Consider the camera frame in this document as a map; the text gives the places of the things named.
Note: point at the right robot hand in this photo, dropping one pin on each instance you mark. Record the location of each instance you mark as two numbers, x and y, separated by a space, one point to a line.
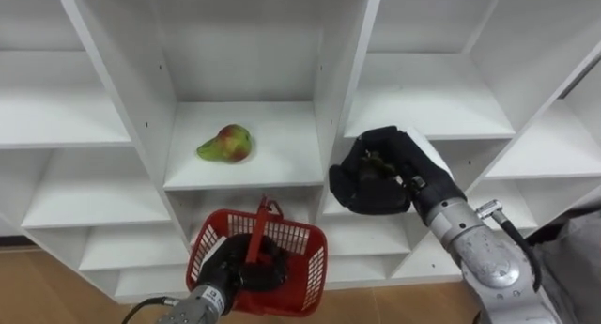
371 192

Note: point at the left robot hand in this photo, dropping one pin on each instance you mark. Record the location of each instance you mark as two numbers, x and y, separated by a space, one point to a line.
274 267

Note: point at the red plastic basket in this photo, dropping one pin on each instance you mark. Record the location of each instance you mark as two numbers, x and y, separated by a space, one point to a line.
311 277

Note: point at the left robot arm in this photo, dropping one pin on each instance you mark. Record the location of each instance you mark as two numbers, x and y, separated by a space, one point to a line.
197 310

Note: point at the white shelf unit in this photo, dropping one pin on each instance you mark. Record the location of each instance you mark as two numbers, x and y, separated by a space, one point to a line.
291 145

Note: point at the green red pear soft toy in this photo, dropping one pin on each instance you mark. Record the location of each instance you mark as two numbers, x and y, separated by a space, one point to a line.
227 143

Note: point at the grey bed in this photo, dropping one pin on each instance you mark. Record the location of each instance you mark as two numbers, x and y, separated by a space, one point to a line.
577 267

